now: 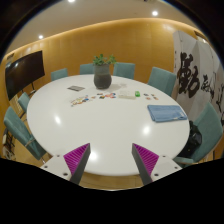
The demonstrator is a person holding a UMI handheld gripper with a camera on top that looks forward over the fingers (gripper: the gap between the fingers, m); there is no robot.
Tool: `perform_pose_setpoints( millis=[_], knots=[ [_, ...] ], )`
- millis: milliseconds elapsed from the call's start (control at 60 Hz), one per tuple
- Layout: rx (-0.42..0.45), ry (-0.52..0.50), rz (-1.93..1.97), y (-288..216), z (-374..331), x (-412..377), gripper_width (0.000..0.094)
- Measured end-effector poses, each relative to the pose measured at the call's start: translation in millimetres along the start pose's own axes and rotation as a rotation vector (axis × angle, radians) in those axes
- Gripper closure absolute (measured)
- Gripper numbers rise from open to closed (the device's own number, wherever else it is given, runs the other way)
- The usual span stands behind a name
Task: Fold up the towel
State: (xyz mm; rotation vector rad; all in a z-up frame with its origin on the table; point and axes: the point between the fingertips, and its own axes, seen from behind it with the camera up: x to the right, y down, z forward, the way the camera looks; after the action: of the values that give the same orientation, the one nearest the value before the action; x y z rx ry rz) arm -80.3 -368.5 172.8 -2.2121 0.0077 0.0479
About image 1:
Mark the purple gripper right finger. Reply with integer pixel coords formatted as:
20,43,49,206
132,143,159,185

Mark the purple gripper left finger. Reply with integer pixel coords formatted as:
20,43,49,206
64,143,91,184

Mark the blue folded towel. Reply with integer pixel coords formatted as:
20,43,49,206
147,105,187,122

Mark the black bag on chair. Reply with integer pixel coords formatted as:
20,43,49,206
179,121,202,158

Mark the colourful cards left group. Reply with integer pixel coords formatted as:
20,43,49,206
70,95,92,107

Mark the colourful cards group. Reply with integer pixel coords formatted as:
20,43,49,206
70,95,92,107
97,93,116,99

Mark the small items right group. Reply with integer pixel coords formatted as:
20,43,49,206
143,93,159,100

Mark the green small box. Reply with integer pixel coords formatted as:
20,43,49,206
135,91,140,97

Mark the clear plastic box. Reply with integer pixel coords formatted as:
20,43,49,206
118,91,136,99

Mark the colourful cards middle group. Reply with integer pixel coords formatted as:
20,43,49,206
97,93,116,99

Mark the teal chair front left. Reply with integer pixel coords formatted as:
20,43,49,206
3,106,46,160

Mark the teal chair back right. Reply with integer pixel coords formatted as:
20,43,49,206
148,67,176,96

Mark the dark grey plant pot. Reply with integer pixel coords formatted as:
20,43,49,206
94,64,112,89

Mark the teal chair back left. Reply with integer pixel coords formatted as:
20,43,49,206
51,68,68,81

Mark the teal chair behind pot left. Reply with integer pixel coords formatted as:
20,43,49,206
80,63,94,75

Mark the teal chair behind pot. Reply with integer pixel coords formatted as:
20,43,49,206
80,63,94,75
113,62,135,79

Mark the teal chair behind pot right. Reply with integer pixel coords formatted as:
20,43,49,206
113,62,135,79

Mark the white calligraphy folding screen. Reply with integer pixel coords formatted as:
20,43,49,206
173,31,224,128

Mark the green potted plant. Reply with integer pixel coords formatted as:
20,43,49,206
93,54,116,66

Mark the black wall television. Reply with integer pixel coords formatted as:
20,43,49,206
5,51,45,100

